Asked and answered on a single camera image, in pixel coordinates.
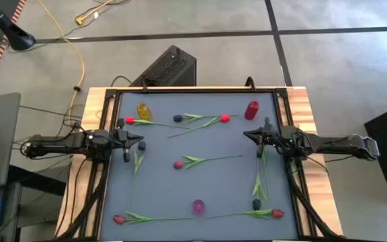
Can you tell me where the yellow glass vase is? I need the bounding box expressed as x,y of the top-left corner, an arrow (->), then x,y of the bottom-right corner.
136,102 -> 153,122

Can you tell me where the thin black floor cable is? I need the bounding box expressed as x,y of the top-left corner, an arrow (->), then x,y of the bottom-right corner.
11,104 -> 87,161

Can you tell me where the red glass vase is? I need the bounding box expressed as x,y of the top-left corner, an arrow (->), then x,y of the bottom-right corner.
244,99 -> 260,121

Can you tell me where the long yellow cable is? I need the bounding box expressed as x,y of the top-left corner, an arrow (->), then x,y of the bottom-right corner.
36,0 -> 86,126

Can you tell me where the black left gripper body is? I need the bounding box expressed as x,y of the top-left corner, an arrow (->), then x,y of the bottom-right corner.
112,117 -> 132,163

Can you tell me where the pink ribbed glass vase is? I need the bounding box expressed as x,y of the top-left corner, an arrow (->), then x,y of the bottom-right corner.
192,199 -> 206,216

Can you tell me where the black stand foot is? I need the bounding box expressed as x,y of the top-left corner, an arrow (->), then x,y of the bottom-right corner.
0,0 -> 37,52

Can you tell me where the black arched cable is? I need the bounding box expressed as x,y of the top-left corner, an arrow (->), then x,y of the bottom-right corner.
245,76 -> 257,92

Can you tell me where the grey side desk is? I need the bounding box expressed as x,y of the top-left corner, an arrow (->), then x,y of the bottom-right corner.
0,92 -> 22,191

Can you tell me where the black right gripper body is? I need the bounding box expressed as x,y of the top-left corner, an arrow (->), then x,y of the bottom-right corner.
257,116 -> 284,159

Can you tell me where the dark red artificial tulip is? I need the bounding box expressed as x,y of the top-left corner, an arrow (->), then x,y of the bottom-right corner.
113,210 -> 195,226
208,208 -> 285,221
173,154 -> 244,170

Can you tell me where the yellow plug extension cord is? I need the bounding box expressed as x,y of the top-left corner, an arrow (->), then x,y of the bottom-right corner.
75,0 -> 114,26

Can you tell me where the grey table mat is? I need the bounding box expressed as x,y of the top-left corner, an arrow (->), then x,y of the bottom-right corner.
99,91 -> 299,241

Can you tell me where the black artificial tulip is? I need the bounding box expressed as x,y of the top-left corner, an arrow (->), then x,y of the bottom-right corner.
127,140 -> 147,212
173,113 -> 239,126
251,156 -> 268,211

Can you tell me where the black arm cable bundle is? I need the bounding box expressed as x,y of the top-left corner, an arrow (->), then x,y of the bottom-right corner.
54,157 -> 111,240
286,157 -> 344,240

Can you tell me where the black perforated computer tower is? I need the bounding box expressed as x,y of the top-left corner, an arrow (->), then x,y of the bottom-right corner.
129,44 -> 198,87

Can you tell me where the black looped cable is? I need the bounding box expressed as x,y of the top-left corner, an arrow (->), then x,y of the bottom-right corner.
110,75 -> 133,87

